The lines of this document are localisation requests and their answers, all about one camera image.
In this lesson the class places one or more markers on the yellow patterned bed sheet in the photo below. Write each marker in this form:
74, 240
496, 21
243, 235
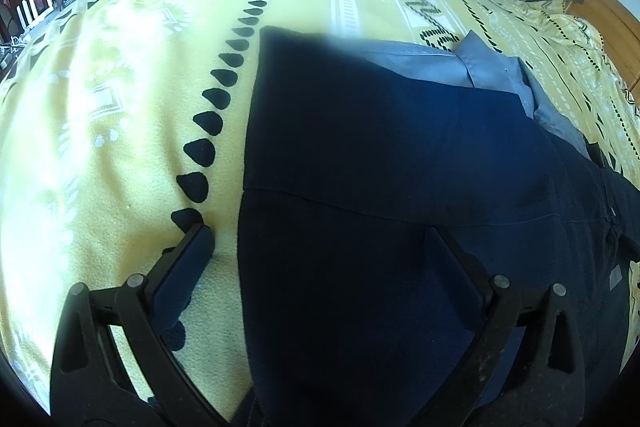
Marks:
125, 107

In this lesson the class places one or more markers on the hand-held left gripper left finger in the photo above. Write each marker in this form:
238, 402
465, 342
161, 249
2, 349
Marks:
182, 272

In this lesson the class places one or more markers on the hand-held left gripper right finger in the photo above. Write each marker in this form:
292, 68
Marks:
455, 277

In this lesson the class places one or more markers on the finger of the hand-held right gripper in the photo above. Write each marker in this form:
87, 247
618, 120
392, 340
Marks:
620, 207

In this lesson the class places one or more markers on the wooden bed headboard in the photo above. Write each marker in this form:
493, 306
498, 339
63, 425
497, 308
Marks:
615, 22

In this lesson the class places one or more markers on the white router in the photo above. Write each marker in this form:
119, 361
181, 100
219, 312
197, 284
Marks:
32, 7

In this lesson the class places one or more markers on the navy and grey garment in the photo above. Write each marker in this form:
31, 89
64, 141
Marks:
375, 157

